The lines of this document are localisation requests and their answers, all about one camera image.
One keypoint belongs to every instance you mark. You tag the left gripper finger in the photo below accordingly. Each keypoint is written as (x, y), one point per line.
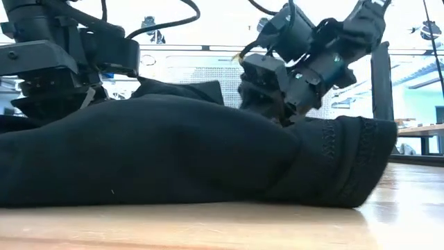
(48, 106)

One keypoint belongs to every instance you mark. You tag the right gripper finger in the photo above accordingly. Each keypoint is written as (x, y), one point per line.
(263, 100)

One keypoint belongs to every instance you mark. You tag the black garment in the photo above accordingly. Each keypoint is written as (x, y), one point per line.
(173, 149)

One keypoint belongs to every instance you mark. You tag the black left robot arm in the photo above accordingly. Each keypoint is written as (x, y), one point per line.
(21, 10)

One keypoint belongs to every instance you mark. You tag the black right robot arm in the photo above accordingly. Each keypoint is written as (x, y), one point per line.
(367, 21)

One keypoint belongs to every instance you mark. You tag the white perforated laundry basket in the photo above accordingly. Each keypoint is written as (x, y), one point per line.
(208, 76)

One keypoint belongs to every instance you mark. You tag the wooden table with dark legs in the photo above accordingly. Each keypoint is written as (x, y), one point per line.
(421, 131)

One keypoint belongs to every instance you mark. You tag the thin dark hanging fixture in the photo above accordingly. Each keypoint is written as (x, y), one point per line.
(430, 31)

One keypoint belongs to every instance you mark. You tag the dark round wall fixture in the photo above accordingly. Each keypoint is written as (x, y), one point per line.
(150, 22)
(262, 24)

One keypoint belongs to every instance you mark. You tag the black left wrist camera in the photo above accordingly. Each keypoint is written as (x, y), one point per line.
(111, 52)

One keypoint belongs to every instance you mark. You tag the black metal table frame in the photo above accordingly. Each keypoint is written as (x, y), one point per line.
(381, 83)

